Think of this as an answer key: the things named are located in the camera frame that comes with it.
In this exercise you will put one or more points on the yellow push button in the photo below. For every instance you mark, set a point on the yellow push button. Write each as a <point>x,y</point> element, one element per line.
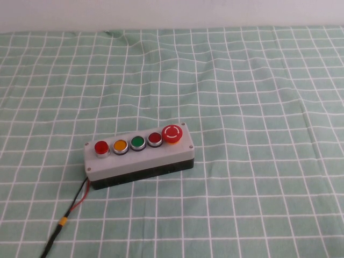
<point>120,146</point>

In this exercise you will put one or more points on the red mushroom emergency stop button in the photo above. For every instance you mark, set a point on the red mushroom emergency stop button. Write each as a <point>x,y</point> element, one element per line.
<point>172,133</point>

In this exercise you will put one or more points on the grey black button control box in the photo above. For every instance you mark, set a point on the grey black button control box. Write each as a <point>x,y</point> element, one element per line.
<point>150,157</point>

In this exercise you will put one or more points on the green push button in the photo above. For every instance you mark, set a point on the green push button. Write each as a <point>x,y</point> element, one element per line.
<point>138,142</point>

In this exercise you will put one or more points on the red indicator lamp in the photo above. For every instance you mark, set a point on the red indicator lamp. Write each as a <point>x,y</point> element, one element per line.
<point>101,148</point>

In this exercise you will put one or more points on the green white-grid tablecloth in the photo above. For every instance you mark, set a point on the green white-grid tablecloth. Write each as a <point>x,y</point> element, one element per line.
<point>242,107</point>

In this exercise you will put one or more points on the flat dark red push button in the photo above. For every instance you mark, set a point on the flat dark red push button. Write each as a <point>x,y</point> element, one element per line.
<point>154,138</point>

